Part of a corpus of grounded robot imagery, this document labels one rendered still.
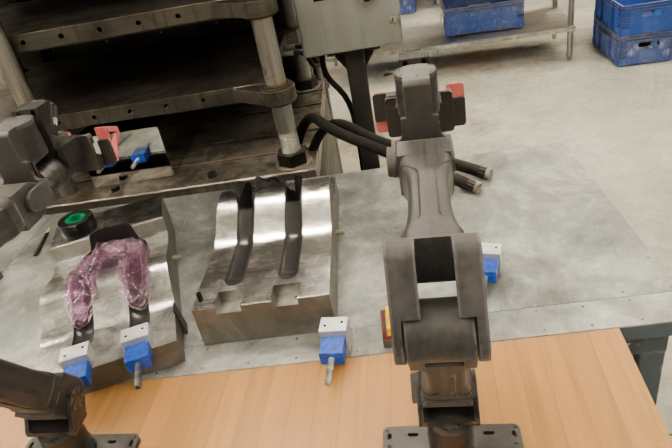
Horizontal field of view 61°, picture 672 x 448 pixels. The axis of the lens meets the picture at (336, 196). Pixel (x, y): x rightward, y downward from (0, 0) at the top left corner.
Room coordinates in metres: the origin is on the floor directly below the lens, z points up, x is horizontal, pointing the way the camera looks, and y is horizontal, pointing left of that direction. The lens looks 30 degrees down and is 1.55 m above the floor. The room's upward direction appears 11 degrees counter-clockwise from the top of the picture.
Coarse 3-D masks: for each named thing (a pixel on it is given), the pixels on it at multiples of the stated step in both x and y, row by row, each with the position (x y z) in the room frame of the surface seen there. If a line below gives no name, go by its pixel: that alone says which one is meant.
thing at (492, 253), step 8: (488, 248) 0.89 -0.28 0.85; (496, 248) 0.89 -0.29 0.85; (488, 256) 0.88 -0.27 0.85; (496, 256) 0.87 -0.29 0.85; (488, 264) 0.86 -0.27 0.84; (496, 264) 0.85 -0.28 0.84; (488, 272) 0.84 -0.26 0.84; (496, 272) 0.84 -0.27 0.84; (488, 280) 0.84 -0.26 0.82; (496, 280) 0.83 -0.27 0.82
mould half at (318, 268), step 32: (224, 192) 1.19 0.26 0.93; (320, 192) 1.11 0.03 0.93; (224, 224) 1.09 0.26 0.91; (256, 224) 1.07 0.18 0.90; (320, 224) 1.03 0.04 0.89; (224, 256) 1.00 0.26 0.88; (256, 256) 0.97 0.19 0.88; (320, 256) 0.93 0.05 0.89; (224, 288) 0.88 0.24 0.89; (256, 288) 0.86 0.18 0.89; (320, 288) 0.82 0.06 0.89; (224, 320) 0.82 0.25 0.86; (256, 320) 0.82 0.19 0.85; (288, 320) 0.81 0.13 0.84; (320, 320) 0.81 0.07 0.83
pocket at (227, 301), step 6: (222, 294) 0.87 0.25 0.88; (228, 294) 0.87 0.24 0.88; (234, 294) 0.87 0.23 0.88; (240, 294) 0.87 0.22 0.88; (216, 300) 0.85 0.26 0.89; (222, 300) 0.87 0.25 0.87; (228, 300) 0.87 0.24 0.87; (234, 300) 0.87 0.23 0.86; (240, 300) 0.87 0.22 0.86; (216, 306) 0.84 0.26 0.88; (222, 306) 0.86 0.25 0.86; (228, 306) 0.86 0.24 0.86; (234, 306) 0.85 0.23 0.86; (216, 312) 0.83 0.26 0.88; (222, 312) 0.83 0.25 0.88; (228, 312) 0.82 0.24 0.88
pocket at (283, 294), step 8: (272, 288) 0.85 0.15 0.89; (280, 288) 0.86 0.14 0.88; (288, 288) 0.86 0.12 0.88; (296, 288) 0.86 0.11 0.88; (272, 296) 0.84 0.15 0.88; (280, 296) 0.86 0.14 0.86; (288, 296) 0.85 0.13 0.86; (296, 296) 0.85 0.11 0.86; (280, 304) 0.82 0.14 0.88; (288, 304) 0.81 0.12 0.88
